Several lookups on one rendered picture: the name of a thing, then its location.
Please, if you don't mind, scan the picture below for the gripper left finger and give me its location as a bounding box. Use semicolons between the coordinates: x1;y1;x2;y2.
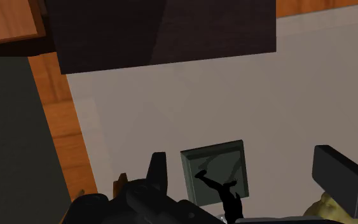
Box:
60;151;226;224

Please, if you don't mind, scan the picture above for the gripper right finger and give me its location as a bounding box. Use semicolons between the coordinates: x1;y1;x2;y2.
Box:
311;144;358;224

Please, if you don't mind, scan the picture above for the small brown object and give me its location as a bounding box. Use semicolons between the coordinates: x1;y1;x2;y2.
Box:
112;172;129;200

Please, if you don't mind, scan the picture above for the yellow-green lumpy object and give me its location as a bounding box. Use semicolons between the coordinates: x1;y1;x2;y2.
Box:
302;166;358;218

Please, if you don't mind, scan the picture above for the black figure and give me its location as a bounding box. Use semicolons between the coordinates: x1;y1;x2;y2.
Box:
194;169;245;223

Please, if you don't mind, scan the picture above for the dark green square tray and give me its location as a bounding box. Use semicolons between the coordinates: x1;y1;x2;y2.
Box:
179;139;250;207

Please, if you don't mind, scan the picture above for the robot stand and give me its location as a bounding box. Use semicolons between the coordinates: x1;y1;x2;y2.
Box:
45;0;277;75

